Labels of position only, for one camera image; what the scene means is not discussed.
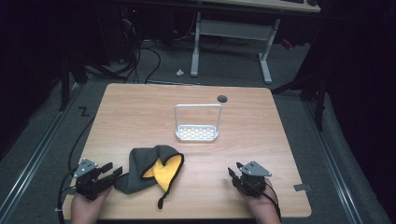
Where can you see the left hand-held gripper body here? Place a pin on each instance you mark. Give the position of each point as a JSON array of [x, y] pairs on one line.
[[88, 183]]

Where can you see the white towel rack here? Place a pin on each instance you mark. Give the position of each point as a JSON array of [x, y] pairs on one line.
[[196, 133]]

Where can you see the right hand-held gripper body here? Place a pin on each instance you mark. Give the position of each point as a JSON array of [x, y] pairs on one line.
[[252, 183]]

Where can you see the black stand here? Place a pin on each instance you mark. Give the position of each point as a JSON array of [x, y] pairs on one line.
[[65, 81], [319, 93]]

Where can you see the metal floor rail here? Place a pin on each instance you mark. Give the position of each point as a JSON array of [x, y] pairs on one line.
[[37, 152], [336, 165]]

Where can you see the black keyboard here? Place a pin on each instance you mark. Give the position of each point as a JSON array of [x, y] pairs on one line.
[[292, 1]]

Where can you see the person's left hand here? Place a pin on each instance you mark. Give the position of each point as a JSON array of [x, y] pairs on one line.
[[87, 208]]

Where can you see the black computer mouse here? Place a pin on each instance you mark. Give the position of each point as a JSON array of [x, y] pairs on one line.
[[312, 2]]

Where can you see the small red object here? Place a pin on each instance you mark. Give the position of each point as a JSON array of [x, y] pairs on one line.
[[287, 44]]

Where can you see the grey and yellow cloth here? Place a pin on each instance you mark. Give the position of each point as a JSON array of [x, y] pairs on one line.
[[141, 169]]

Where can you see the person's right hand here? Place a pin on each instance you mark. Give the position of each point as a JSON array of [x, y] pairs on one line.
[[261, 208]]

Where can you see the white-legged desk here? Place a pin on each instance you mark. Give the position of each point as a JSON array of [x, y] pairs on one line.
[[233, 29]]

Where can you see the grey tape piece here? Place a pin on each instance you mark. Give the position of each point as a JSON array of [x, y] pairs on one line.
[[302, 187]]

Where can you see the crumpled white paper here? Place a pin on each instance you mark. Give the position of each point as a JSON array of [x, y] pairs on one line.
[[180, 72]]

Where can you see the black table grommet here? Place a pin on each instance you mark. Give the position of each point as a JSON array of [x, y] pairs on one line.
[[222, 99]]

